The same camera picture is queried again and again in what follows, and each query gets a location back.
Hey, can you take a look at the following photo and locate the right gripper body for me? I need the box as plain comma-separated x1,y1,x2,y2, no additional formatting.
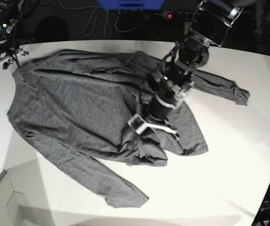
0,46,29,70

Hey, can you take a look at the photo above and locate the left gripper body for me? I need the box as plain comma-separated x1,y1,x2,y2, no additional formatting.
135,91,180,139

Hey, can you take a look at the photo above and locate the grey long-sleeve t-shirt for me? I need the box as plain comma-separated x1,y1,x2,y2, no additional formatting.
7,48,251,209

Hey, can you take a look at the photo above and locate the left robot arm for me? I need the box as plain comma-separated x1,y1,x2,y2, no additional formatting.
128,0,244,136

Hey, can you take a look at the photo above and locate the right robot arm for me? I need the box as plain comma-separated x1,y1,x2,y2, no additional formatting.
0,0,29,70

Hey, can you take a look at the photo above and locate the black power strip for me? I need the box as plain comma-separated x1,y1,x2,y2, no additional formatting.
160,11,200,22

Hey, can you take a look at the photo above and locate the blue plastic bin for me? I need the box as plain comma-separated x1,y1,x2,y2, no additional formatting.
97,0,165,10

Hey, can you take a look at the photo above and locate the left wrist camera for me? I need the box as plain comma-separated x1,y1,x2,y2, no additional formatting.
127,114,148,135

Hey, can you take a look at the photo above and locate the grey looped cable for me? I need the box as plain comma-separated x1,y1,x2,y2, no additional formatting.
83,7,150,37

